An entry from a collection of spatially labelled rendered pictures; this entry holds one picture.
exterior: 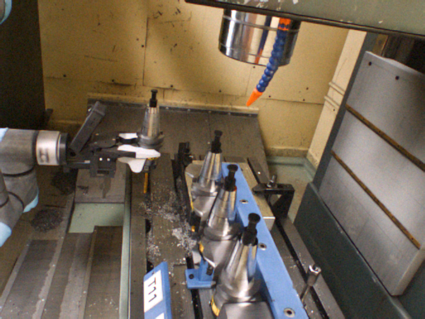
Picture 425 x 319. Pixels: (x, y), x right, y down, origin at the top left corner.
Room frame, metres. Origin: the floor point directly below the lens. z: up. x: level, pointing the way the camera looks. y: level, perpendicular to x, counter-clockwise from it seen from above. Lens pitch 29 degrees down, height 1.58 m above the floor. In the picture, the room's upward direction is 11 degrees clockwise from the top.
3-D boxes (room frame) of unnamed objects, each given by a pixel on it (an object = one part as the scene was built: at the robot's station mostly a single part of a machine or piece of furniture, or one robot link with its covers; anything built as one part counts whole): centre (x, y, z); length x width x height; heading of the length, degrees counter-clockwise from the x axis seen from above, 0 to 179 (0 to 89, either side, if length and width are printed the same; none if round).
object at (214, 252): (0.39, -0.04, 1.21); 0.07 x 0.05 x 0.01; 107
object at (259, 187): (0.92, -0.19, 0.97); 0.13 x 0.03 x 0.15; 107
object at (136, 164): (0.68, 0.17, 1.16); 0.09 x 0.03 x 0.06; 93
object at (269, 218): (0.90, -0.04, 0.97); 0.29 x 0.23 x 0.05; 17
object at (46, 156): (0.65, 0.36, 1.16); 0.08 x 0.05 x 0.08; 17
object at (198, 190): (0.55, 0.01, 1.21); 0.06 x 0.06 x 0.03
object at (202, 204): (0.49, -0.01, 1.21); 0.07 x 0.05 x 0.01; 107
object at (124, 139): (0.74, 0.19, 1.16); 0.09 x 0.03 x 0.06; 120
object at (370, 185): (0.90, -0.46, 1.16); 0.48 x 0.05 x 0.51; 17
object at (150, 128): (0.72, 0.16, 1.25); 0.04 x 0.04 x 0.07
